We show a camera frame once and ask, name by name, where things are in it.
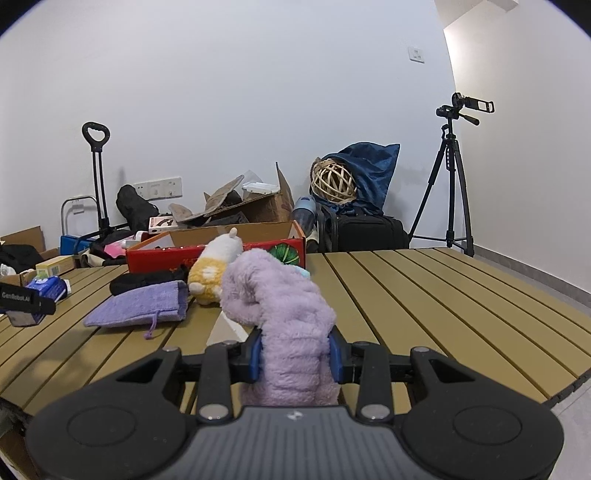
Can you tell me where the black rolled cloth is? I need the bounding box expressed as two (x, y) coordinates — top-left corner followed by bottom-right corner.
(110, 270), (190, 297)

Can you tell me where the wall socket strip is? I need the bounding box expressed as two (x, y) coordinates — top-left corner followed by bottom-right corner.
(134, 178), (182, 199)

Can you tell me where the black trolley pull handle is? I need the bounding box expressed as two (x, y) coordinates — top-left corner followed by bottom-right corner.
(82, 121), (112, 232)

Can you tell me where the black suitcase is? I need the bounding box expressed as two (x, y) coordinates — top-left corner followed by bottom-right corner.
(318, 205), (411, 254)

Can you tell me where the black rolled bag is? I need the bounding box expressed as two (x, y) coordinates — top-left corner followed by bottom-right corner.
(115, 185), (160, 232)

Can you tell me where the lilac fluffy headband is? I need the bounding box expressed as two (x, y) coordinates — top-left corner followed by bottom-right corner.
(219, 249), (339, 408)

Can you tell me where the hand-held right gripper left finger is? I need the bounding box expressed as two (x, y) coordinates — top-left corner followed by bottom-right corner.
(115, 331), (265, 424)

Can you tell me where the blue drawstring bag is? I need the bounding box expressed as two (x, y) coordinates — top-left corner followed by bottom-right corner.
(318, 142), (400, 217)

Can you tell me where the black camcorder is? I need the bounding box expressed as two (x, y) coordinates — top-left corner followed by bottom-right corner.
(436, 92), (496, 127)

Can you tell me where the pink packet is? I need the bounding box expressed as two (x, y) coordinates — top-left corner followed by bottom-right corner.
(104, 240), (135, 260)

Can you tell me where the red cardboard box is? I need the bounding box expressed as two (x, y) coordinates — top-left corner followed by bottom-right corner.
(126, 220), (307, 274)

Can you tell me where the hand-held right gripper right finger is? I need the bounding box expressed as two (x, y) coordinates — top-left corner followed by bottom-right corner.
(329, 329), (476, 424)

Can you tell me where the large brown cardboard box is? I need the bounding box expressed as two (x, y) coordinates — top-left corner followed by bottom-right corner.
(0, 225), (64, 287)

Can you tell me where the folding slatted camping table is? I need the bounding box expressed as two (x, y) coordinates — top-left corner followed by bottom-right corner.
(0, 248), (591, 462)

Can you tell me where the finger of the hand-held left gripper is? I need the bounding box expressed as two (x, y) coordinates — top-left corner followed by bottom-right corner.
(27, 290), (57, 316)
(8, 311), (46, 328)

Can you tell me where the black backpack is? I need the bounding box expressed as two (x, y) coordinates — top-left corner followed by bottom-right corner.
(0, 244), (45, 274)

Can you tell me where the rattan ball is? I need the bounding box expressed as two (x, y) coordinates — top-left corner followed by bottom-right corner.
(311, 158), (358, 204)

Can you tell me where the yellow white plush toy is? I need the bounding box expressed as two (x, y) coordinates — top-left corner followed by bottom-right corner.
(188, 227), (245, 306)

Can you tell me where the blue water bottle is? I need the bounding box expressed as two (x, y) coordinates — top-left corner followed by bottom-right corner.
(292, 196), (321, 232)

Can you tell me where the blue tissue packet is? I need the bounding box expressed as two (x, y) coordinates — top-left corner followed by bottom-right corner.
(25, 276), (70, 301)

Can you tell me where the small yellow box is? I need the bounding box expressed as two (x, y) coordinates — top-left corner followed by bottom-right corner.
(36, 255), (77, 278)

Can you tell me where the open brown cardboard box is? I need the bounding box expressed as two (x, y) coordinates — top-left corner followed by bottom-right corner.
(168, 162), (296, 228)

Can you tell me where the blue step stool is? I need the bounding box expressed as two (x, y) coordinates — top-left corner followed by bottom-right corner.
(60, 196), (100, 255)

